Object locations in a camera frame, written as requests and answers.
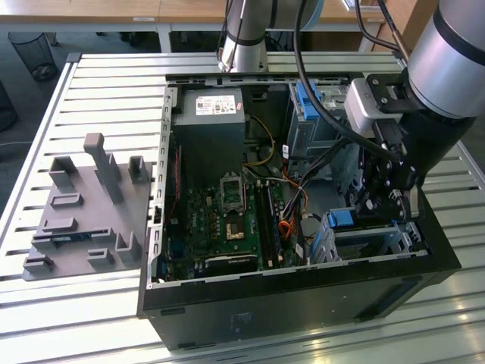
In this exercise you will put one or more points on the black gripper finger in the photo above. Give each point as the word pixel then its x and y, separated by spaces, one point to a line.
pixel 373 189
pixel 401 206

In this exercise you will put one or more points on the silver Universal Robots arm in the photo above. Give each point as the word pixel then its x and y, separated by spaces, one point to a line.
pixel 447 57

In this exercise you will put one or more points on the metal disk bay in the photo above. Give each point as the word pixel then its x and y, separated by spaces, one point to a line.
pixel 379 246

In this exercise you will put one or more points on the metal optical drive cage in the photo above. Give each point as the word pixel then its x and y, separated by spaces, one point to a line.
pixel 299 140

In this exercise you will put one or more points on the black RAM stick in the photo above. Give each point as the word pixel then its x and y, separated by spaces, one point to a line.
pixel 276 227

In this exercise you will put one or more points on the blue drive latch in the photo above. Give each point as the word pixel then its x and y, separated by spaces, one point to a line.
pixel 303 107

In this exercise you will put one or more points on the CPU socket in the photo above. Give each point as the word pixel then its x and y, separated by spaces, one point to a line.
pixel 235 231

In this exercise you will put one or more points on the black graphics card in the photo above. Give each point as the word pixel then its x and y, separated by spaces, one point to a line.
pixel 231 264

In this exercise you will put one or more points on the black open PC case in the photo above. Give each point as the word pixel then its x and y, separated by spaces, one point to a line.
pixel 265 311

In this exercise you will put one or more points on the green motherboard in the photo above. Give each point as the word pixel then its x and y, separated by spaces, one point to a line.
pixel 204 223

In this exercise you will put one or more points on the grey power supply unit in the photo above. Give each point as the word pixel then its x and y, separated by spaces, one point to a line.
pixel 208 129

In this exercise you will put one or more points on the grey parts rack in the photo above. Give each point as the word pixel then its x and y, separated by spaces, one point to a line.
pixel 87 212

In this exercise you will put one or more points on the wooden desk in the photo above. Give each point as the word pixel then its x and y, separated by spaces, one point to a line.
pixel 113 9

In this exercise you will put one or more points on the black mesh waste bin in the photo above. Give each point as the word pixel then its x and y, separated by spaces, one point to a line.
pixel 32 53

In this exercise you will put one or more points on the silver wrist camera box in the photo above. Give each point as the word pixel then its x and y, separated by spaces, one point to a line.
pixel 360 106

